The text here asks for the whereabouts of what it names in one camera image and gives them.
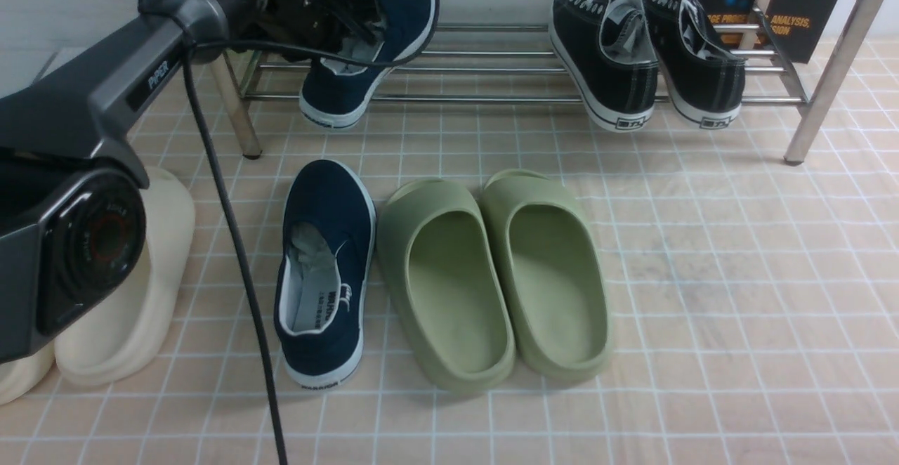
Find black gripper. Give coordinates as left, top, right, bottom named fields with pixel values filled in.
left=261, top=0, right=382, bottom=53

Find navy slip-on shoe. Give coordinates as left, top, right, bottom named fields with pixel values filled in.
left=274, top=159, right=376, bottom=391
left=299, top=0, right=436, bottom=129

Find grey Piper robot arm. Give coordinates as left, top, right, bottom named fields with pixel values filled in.
left=1, top=0, right=379, bottom=363

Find silver metal shoe rack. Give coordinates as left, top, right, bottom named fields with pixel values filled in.
left=209, top=0, right=885, bottom=166

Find left green foam slide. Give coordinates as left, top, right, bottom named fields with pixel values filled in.
left=376, top=178, right=515, bottom=395

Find green foam slide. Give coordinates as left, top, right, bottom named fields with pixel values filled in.
left=480, top=169, right=611, bottom=383
left=376, top=178, right=515, bottom=395

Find left black canvas sneaker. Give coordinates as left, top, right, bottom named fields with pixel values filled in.
left=549, top=0, right=660, bottom=133

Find black canvas sneaker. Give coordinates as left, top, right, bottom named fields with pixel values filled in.
left=549, top=0, right=660, bottom=133
left=642, top=0, right=746, bottom=130

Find right cream foam slide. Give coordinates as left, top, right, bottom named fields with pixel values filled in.
left=55, top=167, right=195, bottom=387

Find cream foam slide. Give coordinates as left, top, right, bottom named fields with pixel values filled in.
left=55, top=167, right=195, bottom=387
left=0, top=341, right=55, bottom=405

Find right green foam slide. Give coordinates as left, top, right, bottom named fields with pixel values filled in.
left=480, top=169, right=611, bottom=383

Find right black canvas sneaker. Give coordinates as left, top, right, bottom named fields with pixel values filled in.
left=642, top=0, right=746, bottom=130

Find left cream foam slide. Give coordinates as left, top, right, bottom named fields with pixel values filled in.
left=0, top=341, right=55, bottom=405

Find black poster board orange text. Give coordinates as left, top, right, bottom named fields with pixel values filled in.
left=699, top=0, right=838, bottom=64

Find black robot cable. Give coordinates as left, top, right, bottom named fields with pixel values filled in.
left=163, top=0, right=441, bottom=465

